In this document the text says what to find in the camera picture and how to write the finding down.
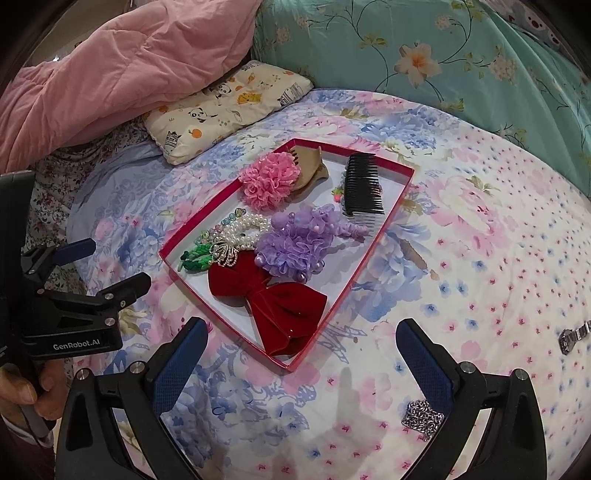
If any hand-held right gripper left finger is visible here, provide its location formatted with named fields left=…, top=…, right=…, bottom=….
left=54, top=316, right=209, bottom=480

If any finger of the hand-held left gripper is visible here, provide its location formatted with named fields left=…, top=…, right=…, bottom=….
left=39, top=271, right=152, bottom=324
left=22, top=237, right=97, bottom=288

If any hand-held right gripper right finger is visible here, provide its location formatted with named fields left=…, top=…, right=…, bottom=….
left=396, top=318, right=548, bottom=480

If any silver rhinestone brooch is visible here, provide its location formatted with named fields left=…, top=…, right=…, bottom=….
left=210, top=237, right=242, bottom=269

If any blue beaded bracelet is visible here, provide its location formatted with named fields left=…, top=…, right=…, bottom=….
left=203, top=209, right=247, bottom=243

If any pink fuzzy scrunchie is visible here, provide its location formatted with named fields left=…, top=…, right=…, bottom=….
left=239, top=152, right=302, bottom=212

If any lavender fuzzy scrunchie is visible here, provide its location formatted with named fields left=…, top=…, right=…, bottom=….
left=277, top=203, right=371, bottom=241

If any red shallow box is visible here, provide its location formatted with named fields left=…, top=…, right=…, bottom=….
left=158, top=137, right=415, bottom=372

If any black hair comb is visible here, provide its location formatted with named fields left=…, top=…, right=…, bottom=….
left=345, top=153, right=385, bottom=217

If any tan hair claw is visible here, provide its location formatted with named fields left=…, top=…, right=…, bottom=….
left=283, top=145, right=331, bottom=204

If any person's left hand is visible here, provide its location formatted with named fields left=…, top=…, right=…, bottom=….
left=0, top=357, right=70, bottom=421

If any green leaf hair clip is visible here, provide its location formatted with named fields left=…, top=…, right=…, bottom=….
left=179, top=242, right=215, bottom=274

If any small floral print cloth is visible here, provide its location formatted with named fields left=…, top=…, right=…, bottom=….
left=25, top=117, right=155, bottom=296

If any red velvet bow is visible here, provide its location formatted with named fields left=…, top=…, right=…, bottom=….
left=208, top=253, right=328, bottom=357

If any floral bedsheet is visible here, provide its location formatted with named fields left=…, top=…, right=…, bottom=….
left=65, top=88, right=591, bottom=480

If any purple organza scrunchie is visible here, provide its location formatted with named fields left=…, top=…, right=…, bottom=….
left=255, top=226, right=332, bottom=281

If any pink quilt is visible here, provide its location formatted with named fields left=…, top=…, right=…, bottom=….
left=0, top=0, right=264, bottom=174

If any cartoon print pillow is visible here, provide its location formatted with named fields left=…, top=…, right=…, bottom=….
left=143, top=60, right=312, bottom=166

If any green floral quilt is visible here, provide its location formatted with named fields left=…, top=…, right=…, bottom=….
left=252, top=0, right=591, bottom=204

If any white cartoon print cloth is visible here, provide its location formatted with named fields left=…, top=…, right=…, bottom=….
left=501, top=0, right=566, bottom=49

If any silver chain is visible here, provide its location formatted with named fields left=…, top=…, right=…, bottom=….
left=401, top=399, right=446, bottom=437

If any white pearl bracelet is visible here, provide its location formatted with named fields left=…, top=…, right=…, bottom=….
left=224, top=211, right=273, bottom=251

